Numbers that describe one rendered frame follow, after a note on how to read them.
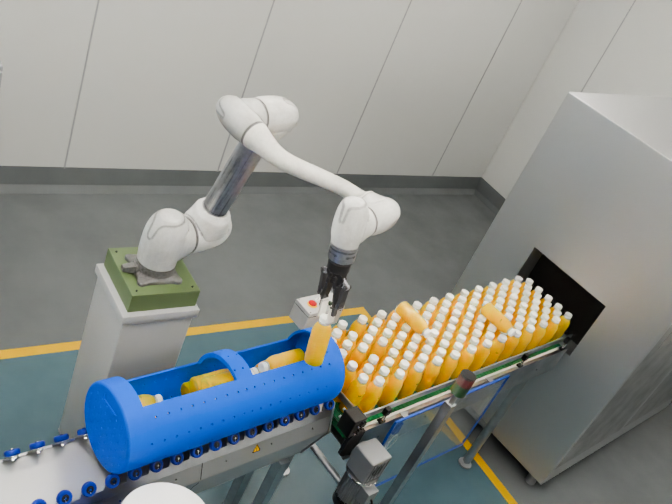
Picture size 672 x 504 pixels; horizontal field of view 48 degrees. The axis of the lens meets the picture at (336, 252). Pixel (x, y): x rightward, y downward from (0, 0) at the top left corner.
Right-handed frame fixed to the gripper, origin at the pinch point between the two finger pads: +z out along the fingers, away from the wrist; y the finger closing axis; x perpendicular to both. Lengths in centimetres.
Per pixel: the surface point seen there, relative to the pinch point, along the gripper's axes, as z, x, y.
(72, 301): 120, -1, -191
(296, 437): 61, 4, -3
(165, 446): 33, -57, 3
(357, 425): 52, 22, 9
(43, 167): 90, 23, -300
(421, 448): 70, 55, 18
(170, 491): 42, -59, 12
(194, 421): 28, -47, 2
